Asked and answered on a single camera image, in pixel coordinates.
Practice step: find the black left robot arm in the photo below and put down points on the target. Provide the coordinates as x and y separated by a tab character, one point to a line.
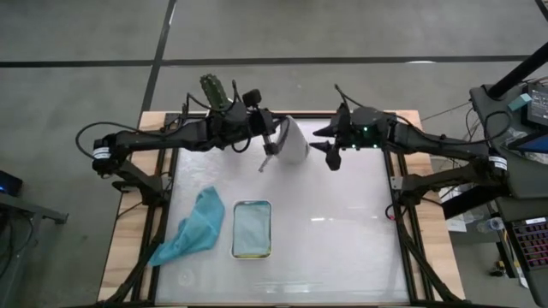
162	137

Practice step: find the black pole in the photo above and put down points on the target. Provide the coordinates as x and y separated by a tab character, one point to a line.
518	72

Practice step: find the grey microfiber towel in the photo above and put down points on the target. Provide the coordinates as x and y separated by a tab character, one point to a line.
293	143

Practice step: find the grey metal stand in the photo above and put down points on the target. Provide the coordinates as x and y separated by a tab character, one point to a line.
25	207

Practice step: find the white plastic bin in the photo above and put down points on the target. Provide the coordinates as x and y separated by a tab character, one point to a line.
232	231

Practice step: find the white papers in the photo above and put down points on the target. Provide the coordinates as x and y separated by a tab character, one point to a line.
456	222

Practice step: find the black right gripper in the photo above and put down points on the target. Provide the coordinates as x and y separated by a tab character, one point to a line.
368	128

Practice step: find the black computer with blue lights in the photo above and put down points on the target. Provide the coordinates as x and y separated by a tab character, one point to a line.
10	184

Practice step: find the clear plastic bottle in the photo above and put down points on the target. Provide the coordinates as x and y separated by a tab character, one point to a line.
492	224

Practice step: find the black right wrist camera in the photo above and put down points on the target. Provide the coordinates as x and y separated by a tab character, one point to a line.
334	160

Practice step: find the keyboard with coloured keys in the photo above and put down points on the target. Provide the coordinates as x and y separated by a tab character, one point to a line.
533	244

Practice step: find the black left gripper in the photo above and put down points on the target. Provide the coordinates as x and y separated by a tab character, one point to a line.
240	126

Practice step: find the green cactus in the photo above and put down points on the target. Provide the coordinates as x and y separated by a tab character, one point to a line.
212	90

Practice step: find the small teal box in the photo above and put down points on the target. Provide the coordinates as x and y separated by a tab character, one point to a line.
520	102

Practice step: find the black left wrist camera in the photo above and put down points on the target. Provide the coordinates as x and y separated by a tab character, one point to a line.
252	97

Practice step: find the teal microfiber towel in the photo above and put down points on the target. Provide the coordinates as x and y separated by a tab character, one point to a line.
197	231

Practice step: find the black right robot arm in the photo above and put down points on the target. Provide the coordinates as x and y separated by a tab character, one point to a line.
441	143

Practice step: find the black tablet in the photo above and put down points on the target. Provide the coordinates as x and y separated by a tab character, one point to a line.
535	144

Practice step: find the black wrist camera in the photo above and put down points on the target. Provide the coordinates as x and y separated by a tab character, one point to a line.
252	97
334	160

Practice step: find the black table frame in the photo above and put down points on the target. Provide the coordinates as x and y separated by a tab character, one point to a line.
299	301

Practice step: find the light blue microfiber towel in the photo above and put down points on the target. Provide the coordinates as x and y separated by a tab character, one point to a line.
252	229

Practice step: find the black desk monitor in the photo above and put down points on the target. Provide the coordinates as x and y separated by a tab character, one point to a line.
539	107

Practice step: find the dark grey desk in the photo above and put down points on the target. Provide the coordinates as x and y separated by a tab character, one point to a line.
526	179

